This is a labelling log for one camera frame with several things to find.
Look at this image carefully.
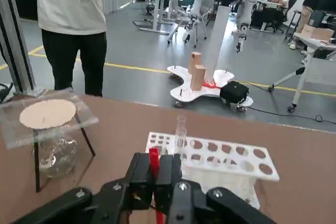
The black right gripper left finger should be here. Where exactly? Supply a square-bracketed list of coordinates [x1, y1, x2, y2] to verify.
[13, 152, 156, 224]

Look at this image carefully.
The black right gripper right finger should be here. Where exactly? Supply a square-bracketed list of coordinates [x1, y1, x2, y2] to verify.
[154, 153, 276, 224]

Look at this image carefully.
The red stirring stick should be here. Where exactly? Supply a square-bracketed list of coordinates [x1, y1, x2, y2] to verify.
[149, 147, 166, 224]

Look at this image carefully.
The white test tube rack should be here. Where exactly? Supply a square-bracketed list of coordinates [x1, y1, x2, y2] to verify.
[144, 131, 279, 210]

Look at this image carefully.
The glass test tube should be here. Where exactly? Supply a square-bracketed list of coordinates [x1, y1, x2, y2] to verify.
[175, 115, 188, 154]

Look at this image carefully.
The black tripod stand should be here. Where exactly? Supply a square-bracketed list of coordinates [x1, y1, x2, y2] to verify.
[33, 115, 97, 193]

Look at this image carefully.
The light wooden block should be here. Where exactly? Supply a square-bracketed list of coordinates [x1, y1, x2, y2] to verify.
[191, 64, 207, 91]
[191, 52, 202, 74]

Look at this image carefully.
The small black carry case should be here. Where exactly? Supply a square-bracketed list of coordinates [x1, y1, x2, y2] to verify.
[219, 81, 249, 103]

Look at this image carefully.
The grey office chair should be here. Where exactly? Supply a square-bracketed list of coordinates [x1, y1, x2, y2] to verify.
[167, 0, 215, 48]

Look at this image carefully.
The white folding table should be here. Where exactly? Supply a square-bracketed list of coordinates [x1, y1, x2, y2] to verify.
[267, 31, 336, 112]

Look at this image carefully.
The white office desk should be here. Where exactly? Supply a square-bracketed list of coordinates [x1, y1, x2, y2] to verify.
[132, 0, 174, 35]

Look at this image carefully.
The flat cardboard box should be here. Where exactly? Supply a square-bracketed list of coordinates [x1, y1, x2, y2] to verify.
[300, 24, 334, 41]

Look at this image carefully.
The dark grey machine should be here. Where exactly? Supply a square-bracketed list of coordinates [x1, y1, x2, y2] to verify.
[309, 10, 336, 28]

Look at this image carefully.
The white pedestal stand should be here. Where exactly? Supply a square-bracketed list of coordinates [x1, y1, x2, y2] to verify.
[167, 5, 255, 114]

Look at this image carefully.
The aluminium frame post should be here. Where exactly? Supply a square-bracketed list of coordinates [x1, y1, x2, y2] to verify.
[0, 0, 36, 96]

